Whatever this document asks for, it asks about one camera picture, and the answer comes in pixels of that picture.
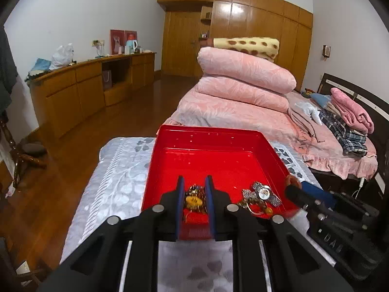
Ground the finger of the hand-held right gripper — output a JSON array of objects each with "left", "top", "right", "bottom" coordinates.
[
  {"left": 300, "top": 182, "right": 338, "bottom": 209},
  {"left": 285, "top": 185, "right": 327, "bottom": 216}
]

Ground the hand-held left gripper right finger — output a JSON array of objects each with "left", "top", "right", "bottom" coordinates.
[{"left": 204, "top": 175, "right": 354, "bottom": 292}]

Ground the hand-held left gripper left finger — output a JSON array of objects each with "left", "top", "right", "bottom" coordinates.
[{"left": 36, "top": 175, "right": 186, "bottom": 292}]

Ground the silver wristwatch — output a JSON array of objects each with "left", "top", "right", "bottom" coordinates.
[{"left": 251, "top": 182, "right": 282, "bottom": 206}]

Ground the silver bangle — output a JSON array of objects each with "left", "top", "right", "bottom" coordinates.
[{"left": 247, "top": 202, "right": 265, "bottom": 216}]

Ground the red plastic tray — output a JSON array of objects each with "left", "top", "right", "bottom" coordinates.
[{"left": 141, "top": 124, "right": 300, "bottom": 241}]

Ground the plaid clothing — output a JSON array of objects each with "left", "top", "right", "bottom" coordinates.
[{"left": 319, "top": 109, "right": 368, "bottom": 157}]

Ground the white cloth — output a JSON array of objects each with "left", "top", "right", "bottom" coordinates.
[{"left": 296, "top": 102, "right": 323, "bottom": 125}]

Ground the beige folded clothing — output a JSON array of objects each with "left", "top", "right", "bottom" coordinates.
[{"left": 324, "top": 102, "right": 342, "bottom": 118}]

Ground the small pink folded blanket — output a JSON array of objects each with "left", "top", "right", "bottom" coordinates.
[{"left": 330, "top": 87, "right": 375, "bottom": 135}]

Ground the pink bedspread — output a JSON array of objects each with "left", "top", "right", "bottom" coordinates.
[{"left": 166, "top": 88, "right": 379, "bottom": 180}]

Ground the blue pillow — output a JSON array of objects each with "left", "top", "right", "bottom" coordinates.
[{"left": 310, "top": 93, "right": 332, "bottom": 107}]

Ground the dark bed headboard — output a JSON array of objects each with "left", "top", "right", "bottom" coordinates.
[{"left": 316, "top": 73, "right": 389, "bottom": 189}]

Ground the large pink folded quilt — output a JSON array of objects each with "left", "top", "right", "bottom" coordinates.
[
  {"left": 197, "top": 47, "right": 297, "bottom": 93},
  {"left": 194, "top": 76, "right": 289, "bottom": 113}
]

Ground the grey slipper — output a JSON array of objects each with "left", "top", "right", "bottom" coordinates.
[{"left": 21, "top": 141, "right": 47, "bottom": 155}]

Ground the yellow brown-spotted blanket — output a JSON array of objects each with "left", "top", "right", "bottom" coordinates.
[{"left": 213, "top": 37, "right": 279, "bottom": 61}]

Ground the wooden sideboard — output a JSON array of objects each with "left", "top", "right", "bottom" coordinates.
[{"left": 29, "top": 52, "right": 157, "bottom": 140}]

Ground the small white box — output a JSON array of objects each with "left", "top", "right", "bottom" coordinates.
[{"left": 15, "top": 260, "right": 31, "bottom": 276}]

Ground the wooden wardrobe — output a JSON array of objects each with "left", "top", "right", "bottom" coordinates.
[{"left": 157, "top": 0, "right": 313, "bottom": 90}]

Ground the white plastic bag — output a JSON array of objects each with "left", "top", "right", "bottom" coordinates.
[{"left": 49, "top": 43, "right": 74, "bottom": 70}]

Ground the blue cloth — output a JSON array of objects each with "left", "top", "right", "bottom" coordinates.
[{"left": 30, "top": 58, "right": 52, "bottom": 73}]

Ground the dark hanging garment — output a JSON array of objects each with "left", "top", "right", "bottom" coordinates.
[{"left": 0, "top": 26, "right": 19, "bottom": 113}]

